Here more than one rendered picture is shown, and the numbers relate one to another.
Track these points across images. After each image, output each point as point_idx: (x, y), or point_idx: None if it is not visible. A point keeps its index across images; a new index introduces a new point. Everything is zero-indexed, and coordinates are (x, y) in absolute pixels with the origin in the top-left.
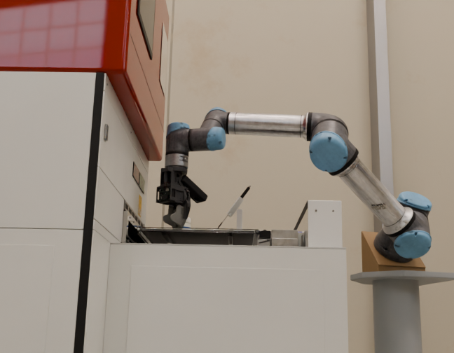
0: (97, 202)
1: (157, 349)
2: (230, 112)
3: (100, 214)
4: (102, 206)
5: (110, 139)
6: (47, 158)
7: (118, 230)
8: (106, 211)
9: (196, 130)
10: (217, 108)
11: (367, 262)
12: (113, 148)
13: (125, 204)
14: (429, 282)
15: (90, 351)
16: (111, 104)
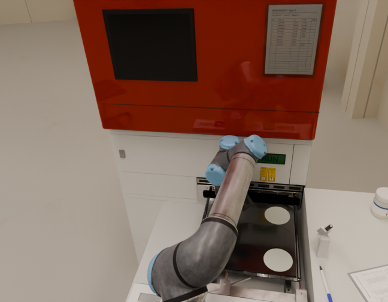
0: (122, 186)
1: None
2: (237, 153)
3: (133, 190)
4: (135, 186)
5: (136, 153)
6: None
7: (185, 194)
8: (145, 187)
9: (214, 157)
10: (247, 138)
11: None
12: (148, 156)
13: (199, 180)
14: None
15: (142, 238)
16: (128, 136)
